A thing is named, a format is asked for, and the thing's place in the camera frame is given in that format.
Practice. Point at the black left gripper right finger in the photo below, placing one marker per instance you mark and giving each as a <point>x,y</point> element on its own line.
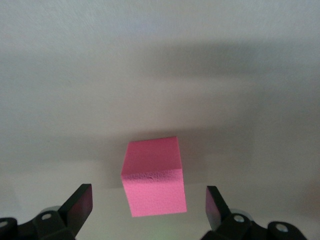
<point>217,212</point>

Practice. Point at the red foam cube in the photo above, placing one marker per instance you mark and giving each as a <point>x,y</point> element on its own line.
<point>153,185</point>

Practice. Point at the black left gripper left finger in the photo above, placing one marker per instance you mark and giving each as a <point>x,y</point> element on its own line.
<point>75,212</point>

